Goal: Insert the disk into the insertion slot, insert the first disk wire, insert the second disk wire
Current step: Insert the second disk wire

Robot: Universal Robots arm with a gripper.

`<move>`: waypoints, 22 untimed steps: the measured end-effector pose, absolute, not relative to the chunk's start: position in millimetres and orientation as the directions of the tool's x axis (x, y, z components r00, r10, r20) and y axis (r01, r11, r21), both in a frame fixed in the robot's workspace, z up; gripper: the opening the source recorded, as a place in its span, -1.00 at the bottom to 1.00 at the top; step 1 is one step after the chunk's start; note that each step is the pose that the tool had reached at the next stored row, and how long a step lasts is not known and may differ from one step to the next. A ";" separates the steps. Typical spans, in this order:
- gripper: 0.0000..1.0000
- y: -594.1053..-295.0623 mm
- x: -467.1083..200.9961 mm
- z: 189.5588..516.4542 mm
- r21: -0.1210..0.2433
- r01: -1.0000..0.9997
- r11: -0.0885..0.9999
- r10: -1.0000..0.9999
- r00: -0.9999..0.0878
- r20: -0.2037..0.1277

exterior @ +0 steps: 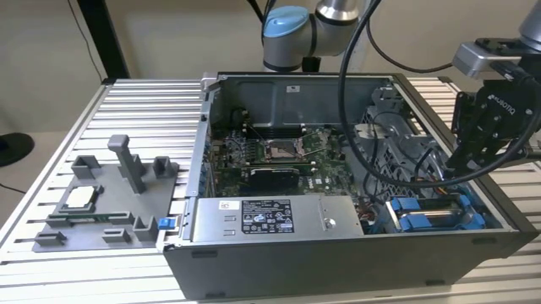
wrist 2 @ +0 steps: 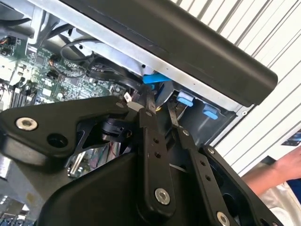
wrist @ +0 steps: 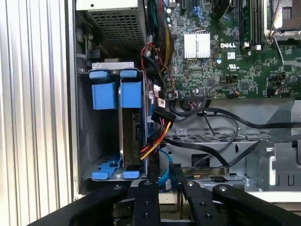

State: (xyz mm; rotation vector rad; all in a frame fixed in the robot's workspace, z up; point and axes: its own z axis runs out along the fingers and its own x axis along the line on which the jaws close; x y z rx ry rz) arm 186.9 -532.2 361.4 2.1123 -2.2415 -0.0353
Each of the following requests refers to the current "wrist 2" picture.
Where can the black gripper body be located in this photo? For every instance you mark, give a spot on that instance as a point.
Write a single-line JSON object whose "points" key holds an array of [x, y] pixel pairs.
{"points": [[105, 200]]}

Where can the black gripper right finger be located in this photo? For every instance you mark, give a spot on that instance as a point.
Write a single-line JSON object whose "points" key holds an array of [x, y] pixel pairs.
{"points": [[200, 169]]}

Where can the person's bare hand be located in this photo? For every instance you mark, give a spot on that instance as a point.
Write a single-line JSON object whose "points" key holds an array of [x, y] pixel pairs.
{"points": [[292, 162]]}

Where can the disk drive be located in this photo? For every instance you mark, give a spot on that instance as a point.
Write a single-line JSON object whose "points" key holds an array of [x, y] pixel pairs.
{"points": [[152, 78]]}

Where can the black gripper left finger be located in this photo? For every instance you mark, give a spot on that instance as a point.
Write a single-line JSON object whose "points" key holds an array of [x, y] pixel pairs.
{"points": [[58, 117]]}

